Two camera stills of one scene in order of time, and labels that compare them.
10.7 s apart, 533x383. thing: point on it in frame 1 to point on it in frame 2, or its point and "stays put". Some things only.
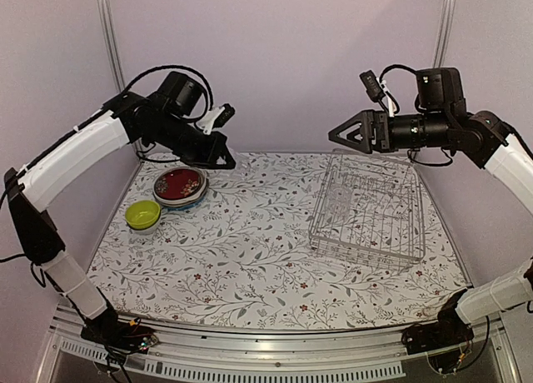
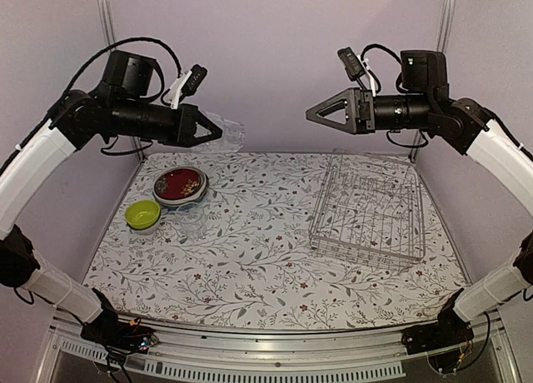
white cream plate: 186,200 stays put
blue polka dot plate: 189,207 stays put
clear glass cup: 250,166 to 191,221
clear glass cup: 339,200 to 232,136
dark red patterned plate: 177,183 stays put
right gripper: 380,124 to 363,96
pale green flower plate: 185,206 stays put
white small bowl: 150,230 stays put
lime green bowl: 142,215 stays put
